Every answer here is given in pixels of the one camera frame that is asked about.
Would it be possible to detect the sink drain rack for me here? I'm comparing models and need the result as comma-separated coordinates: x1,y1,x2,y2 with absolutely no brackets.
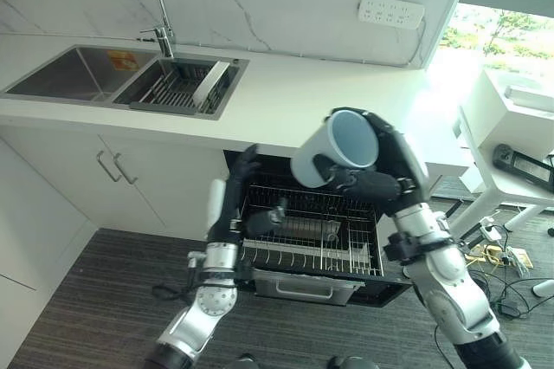
129,58,230,116

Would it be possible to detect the orange sink sticker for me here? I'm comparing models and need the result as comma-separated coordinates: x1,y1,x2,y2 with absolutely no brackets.
106,50,142,71

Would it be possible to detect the white power cable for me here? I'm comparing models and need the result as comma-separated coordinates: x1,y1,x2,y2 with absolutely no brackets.
400,17,428,69

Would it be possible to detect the dishwasher drawer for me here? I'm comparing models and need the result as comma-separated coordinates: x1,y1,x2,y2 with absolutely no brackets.
222,150,415,306

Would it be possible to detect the white box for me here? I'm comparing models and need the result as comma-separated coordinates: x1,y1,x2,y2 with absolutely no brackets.
504,78,554,113

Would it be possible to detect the white desk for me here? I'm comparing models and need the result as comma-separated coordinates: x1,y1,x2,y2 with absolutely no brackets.
449,68,554,240

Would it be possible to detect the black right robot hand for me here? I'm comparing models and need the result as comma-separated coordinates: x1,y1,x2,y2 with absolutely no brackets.
314,107,432,218

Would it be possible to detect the white cabinet door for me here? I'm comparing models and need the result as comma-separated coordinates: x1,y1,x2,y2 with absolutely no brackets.
0,121,168,236
97,133,230,241

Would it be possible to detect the yellow packet on floor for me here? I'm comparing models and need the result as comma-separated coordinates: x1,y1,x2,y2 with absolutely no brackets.
469,243,533,269

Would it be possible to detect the silver cabinet handle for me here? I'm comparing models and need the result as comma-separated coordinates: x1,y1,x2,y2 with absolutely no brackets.
113,153,139,185
96,150,123,183

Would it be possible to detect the white cup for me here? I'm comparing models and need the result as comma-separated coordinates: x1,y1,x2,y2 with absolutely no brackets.
290,110,382,189

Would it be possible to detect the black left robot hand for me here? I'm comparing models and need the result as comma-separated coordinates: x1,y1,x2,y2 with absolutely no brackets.
206,144,288,243

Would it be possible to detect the stainless steel double sink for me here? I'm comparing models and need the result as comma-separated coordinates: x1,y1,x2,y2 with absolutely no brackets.
0,44,251,120

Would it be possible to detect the chrome gooseneck faucet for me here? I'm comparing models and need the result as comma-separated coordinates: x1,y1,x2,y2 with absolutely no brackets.
85,0,176,60

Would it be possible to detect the black floor cable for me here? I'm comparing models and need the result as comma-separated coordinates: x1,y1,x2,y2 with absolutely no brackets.
432,264,554,369

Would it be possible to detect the white floor power strip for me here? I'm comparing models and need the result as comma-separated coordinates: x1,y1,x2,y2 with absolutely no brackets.
479,217,503,241

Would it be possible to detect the wire dish rack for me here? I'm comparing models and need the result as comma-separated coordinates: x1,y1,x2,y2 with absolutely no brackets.
240,184,385,278

